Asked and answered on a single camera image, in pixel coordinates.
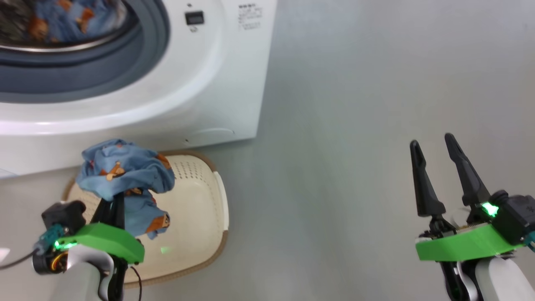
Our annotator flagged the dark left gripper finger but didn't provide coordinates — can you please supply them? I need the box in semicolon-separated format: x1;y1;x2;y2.
90;196;113;228
113;193;125;230

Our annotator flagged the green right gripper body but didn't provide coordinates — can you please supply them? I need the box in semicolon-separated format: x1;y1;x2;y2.
415;206;526;262

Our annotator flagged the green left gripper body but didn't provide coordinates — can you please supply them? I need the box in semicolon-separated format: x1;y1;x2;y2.
54;223;145;265

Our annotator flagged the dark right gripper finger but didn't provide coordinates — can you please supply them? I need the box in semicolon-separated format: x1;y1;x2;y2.
444;133;492;208
410;140;446;218

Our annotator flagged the blue and cream bear-print garment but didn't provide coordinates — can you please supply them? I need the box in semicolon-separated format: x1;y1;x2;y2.
0;0;128;44

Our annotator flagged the white front-load washing machine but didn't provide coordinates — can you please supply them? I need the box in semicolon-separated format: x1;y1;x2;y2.
0;0;278;179

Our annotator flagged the cream perforated laundry basket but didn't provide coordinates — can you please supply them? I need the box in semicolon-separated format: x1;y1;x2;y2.
62;151;229;290

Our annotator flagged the round white filter cover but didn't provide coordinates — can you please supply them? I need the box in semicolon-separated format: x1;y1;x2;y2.
185;127;235;146

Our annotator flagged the printed warning text label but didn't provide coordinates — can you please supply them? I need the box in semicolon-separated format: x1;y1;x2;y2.
237;3;264;31

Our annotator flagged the teal left camera connector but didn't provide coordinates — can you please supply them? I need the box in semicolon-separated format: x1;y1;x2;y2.
38;225;64;252

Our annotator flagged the thin black cable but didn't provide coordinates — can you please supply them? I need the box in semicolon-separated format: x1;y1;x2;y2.
129;265;143;301
0;249;42;270

